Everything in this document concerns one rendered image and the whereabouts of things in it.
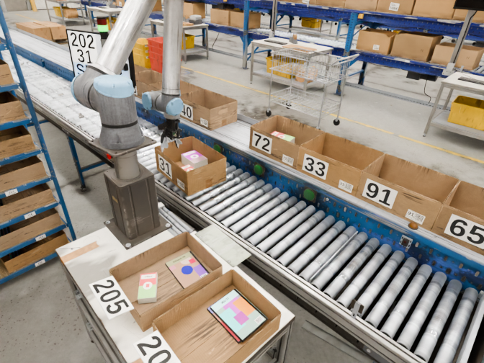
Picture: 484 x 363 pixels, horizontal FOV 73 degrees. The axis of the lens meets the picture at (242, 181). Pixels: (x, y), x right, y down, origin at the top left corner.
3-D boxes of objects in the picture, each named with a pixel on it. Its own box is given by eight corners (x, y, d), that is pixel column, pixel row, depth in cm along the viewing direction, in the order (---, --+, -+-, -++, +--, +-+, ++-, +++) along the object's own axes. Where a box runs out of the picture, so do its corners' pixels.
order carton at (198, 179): (156, 169, 220) (153, 147, 211) (193, 156, 237) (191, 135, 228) (188, 196, 196) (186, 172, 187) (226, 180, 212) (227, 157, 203)
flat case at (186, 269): (186, 292, 137) (185, 290, 137) (165, 265, 150) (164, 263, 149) (212, 277, 145) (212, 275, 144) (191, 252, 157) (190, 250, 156)
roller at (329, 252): (294, 282, 151) (296, 275, 148) (348, 229, 183) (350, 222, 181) (303, 289, 148) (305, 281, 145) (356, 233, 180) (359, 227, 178)
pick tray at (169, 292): (111, 285, 140) (107, 269, 134) (188, 245, 161) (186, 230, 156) (142, 333, 122) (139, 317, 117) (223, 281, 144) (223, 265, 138)
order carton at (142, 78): (126, 93, 310) (123, 74, 300) (153, 86, 328) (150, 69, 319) (150, 104, 287) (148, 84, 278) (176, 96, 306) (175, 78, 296)
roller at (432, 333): (408, 361, 122) (413, 354, 119) (449, 281, 154) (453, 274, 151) (423, 371, 119) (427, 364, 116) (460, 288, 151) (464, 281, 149)
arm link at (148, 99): (152, 94, 162) (172, 92, 170) (138, 90, 168) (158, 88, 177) (153, 113, 166) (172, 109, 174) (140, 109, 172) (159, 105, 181)
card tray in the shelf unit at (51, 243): (9, 273, 219) (3, 263, 213) (-7, 251, 235) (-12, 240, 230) (69, 243, 244) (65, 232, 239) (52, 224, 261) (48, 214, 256)
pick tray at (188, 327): (153, 338, 121) (150, 321, 115) (232, 283, 143) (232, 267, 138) (199, 402, 104) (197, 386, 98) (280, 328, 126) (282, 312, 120)
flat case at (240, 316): (242, 343, 118) (242, 341, 118) (209, 309, 130) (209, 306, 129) (268, 320, 126) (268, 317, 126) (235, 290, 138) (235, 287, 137)
